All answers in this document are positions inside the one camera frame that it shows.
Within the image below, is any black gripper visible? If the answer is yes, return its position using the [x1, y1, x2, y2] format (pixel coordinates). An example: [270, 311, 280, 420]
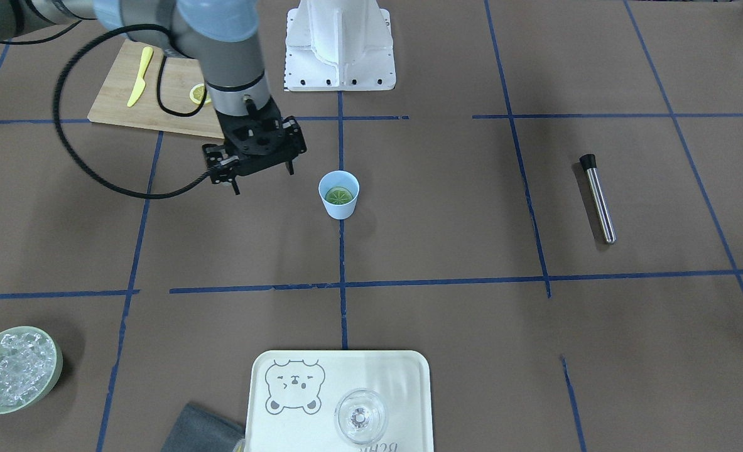
[202, 100, 307, 195]

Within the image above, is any steel muddler black tip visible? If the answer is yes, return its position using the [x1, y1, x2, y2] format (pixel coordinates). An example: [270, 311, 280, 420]
[580, 154, 616, 244]

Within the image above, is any yellow lemon slice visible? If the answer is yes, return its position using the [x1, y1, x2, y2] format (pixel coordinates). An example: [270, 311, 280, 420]
[323, 186, 355, 205]
[188, 83, 212, 108]

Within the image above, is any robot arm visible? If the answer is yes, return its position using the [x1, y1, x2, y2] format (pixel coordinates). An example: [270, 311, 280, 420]
[0, 1, 307, 200]

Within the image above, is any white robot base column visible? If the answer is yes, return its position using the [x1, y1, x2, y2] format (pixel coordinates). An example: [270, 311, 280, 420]
[283, 1, 397, 92]

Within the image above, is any light blue paper cup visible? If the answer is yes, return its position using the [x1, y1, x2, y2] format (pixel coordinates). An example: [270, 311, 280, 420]
[318, 171, 360, 220]

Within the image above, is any yellow plastic knife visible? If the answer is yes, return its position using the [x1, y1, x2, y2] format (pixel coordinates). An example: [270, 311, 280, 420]
[126, 46, 154, 108]

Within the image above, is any wooden cutting board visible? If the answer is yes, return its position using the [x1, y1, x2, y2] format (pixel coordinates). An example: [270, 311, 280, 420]
[87, 41, 223, 139]

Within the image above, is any cream bear serving tray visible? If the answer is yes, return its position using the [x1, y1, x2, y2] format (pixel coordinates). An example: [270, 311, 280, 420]
[245, 351, 435, 451]

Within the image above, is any clear wine glass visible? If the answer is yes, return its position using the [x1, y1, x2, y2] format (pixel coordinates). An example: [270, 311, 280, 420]
[334, 388, 388, 446]

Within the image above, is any grey folded cloth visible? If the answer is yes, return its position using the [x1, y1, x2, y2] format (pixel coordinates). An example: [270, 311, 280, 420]
[161, 404, 246, 451]

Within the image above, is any green bowl of ice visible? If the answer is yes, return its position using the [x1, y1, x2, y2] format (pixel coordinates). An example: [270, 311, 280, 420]
[0, 326, 63, 415]

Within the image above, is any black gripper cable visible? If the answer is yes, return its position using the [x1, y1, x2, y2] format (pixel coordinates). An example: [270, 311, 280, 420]
[52, 24, 215, 200]

